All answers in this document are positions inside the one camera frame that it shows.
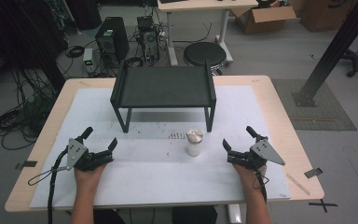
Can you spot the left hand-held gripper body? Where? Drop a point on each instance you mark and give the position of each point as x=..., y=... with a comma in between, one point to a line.
x=80, y=155

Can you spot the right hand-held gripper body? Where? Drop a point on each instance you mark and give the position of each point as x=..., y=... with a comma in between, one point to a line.
x=254, y=155

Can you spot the black metal shelf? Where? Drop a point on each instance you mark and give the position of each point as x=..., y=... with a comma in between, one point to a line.
x=164, y=87

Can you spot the person's right hand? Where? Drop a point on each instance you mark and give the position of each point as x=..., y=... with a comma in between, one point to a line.
x=250, y=178

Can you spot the person's left hand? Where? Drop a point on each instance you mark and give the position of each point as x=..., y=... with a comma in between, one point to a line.
x=88, y=178

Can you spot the white table mat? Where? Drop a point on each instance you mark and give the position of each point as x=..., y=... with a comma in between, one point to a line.
x=155, y=174

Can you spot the black tape strip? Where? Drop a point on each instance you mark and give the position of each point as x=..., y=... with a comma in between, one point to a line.
x=26, y=164
x=313, y=172

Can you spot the grey floor mat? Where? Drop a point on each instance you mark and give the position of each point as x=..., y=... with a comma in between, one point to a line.
x=315, y=109

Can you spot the small white power unit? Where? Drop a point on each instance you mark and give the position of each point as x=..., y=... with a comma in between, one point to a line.
x=89, y=60

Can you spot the black tape cross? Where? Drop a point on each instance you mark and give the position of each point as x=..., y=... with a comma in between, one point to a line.
x=323, y=205

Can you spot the black round stool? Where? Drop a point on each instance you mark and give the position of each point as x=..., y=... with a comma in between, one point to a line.
x=204, y=54

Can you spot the black computer tower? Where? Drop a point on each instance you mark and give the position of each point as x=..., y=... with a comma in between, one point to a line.
x=112, y=39

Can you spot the open computer case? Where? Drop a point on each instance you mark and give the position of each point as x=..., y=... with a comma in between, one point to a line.
x=149, y=43

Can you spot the open cardboard box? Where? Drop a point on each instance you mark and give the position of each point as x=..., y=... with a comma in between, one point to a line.
x=262, y=18

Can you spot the white desk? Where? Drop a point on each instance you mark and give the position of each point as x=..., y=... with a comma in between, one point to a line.
x=203, y=18

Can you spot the closed cardboard box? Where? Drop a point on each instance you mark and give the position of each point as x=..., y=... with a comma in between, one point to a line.
x=324, y=14

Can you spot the black metal post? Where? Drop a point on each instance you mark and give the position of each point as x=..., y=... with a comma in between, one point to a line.
x=335, y=49

